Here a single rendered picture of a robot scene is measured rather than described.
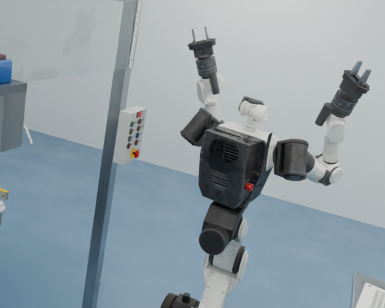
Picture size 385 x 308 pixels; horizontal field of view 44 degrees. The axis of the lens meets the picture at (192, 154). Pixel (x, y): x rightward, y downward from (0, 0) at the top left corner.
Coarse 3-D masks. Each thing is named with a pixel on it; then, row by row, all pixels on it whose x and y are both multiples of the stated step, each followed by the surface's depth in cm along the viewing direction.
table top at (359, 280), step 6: (354, 276) 176; (360, 276) 177; (366, 276) 178; (354, 282) 172; (360, 282) 173; (366, 282) 174; (372, 282) 174; (378, 282) 175; (384, 282) 176; (354, 288) 168; (360, 288) 169; (384, 288) 172; (354, 294) 164; (360, 294) 165; (354, 300) 161; (354, 306) 157
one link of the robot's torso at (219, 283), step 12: (204, 264) 238; (240, 264) 228; (204, 276) 236; (216, 276) 233; (228, 276) 232; (240, 276) 232; (216, 288) 231; (228, 288) 233; (204, 300) 230; (216, 300) 229
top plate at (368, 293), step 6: (366, 288) 155; (372, 288) 156; (378, 288) 157; (366, 294) 152; (372, 294) 152; (360, 300) 148; (366, 300) 148; (378, 300) 150; (384, 300) 150; (360, 306) 144; (366, 306) 145
